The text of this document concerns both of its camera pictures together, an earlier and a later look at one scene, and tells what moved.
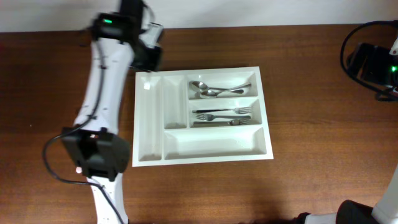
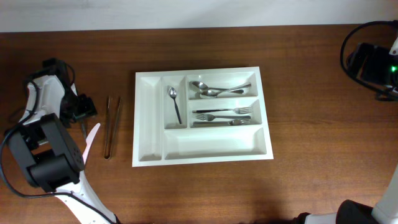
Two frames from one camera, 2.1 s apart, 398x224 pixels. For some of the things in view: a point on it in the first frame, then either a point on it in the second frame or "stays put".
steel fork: [234, 122] stays put
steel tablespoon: [199, 86] stays put
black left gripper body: [148, 58] → [79, 107]
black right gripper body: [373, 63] stays put
